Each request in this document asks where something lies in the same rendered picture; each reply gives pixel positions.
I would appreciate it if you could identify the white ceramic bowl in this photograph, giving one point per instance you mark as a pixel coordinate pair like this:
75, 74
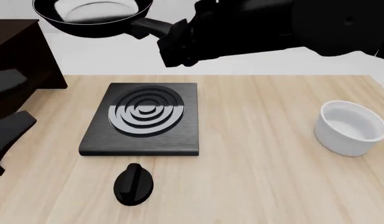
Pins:
350, 137

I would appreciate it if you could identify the dark brown wooden cabinet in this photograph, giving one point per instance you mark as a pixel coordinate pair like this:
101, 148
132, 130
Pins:
26, 53

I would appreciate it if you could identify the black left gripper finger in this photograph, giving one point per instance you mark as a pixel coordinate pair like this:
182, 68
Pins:
6, 80
14, 126

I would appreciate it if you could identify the round black stove knob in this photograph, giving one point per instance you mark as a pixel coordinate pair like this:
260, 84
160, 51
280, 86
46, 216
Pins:
134, 186

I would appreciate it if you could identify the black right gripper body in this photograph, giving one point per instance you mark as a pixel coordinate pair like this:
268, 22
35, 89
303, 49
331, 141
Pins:
185, 51

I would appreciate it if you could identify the flat black stove plate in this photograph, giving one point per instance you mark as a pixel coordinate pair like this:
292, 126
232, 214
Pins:
142, 140

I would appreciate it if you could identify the black frying pan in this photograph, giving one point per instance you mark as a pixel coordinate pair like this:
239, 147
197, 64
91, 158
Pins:
86, 29

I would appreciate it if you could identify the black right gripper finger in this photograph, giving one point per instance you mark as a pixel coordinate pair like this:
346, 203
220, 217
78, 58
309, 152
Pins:
180, 25

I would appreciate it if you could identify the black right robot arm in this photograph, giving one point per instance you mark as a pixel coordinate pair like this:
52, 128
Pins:
272, 25

